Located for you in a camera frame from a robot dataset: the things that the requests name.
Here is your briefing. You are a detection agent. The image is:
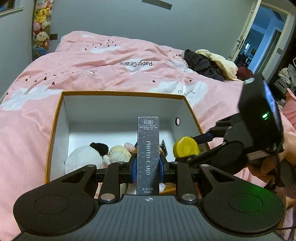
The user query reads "yellow tape measure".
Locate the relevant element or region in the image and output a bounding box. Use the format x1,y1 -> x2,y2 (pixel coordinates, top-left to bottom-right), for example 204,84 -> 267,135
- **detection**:
173,137 -> 201,158

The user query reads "grey photo card box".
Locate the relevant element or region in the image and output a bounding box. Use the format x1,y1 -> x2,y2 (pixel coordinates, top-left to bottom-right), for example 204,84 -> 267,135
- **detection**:
137,116 -> 159,195

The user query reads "person's right hand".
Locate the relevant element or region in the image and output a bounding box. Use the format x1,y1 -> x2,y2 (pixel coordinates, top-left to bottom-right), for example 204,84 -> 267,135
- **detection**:
246,133 -> 296,183

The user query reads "white crochet plush toy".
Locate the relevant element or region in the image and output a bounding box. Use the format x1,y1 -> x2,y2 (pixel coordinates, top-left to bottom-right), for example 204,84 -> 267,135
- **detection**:
103,143 -> 137,168

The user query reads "white black plush toy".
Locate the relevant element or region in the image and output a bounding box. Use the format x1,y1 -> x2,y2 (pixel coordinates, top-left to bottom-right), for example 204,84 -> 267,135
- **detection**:
65,142 -> 110,174

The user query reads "orange cardboard storage box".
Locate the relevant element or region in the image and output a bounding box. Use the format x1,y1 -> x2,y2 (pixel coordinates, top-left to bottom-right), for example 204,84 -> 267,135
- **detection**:
45,91 -> 203,182

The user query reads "black clothing pile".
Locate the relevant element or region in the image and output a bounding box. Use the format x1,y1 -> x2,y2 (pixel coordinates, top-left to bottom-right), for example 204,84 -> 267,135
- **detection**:
183,49 -> 227,81

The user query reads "pink duvet cover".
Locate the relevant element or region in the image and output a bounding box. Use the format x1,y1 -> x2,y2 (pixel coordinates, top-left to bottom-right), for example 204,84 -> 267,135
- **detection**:
0,31 -> 296,241

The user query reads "hanging plush toy column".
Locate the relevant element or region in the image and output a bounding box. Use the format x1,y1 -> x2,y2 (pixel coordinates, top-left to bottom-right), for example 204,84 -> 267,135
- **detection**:
32,0 -> 54,60

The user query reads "white door frame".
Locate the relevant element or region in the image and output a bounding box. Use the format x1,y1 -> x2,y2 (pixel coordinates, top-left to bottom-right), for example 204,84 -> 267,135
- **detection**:
228,1 -> 295,81

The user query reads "window frame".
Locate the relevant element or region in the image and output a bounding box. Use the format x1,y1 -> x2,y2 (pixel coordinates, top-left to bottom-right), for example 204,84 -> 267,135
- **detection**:
0,0 -> 23,16

